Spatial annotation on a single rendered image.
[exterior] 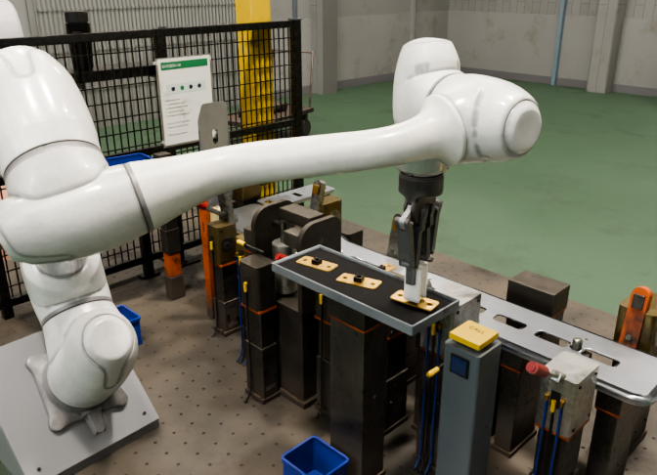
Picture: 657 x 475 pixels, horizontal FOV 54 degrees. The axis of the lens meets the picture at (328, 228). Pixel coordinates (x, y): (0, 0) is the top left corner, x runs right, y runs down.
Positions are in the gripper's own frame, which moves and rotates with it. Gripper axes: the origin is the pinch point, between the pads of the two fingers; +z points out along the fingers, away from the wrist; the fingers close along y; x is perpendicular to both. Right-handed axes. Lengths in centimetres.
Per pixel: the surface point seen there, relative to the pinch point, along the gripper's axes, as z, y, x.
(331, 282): 4.8, -1.5, 17.3
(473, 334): 4.8, -3.7, -13.1
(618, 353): 20.7, 32.4, -29.8
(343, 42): 49, 788, 555
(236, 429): 51, -3, 44
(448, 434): 24.5, -6.0, -11.0
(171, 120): -3, 58, 129
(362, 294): 4.8, -2.2, 9.8
